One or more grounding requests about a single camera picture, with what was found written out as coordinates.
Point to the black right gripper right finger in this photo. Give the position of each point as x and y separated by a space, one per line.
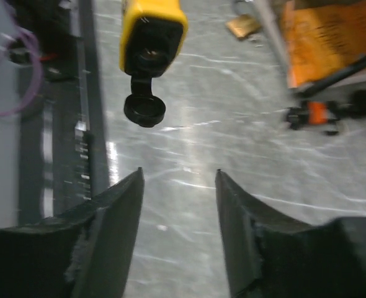
270 254

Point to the brass padlock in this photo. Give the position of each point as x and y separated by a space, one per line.
243 26

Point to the yellow padlock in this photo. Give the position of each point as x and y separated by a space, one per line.
153 32

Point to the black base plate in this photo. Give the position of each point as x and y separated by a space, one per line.
62 150

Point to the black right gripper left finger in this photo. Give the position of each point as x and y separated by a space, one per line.
84 252

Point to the orange padlock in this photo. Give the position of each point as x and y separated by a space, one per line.
315 113

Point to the orange honey dijon bag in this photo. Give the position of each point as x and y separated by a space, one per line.
322 37

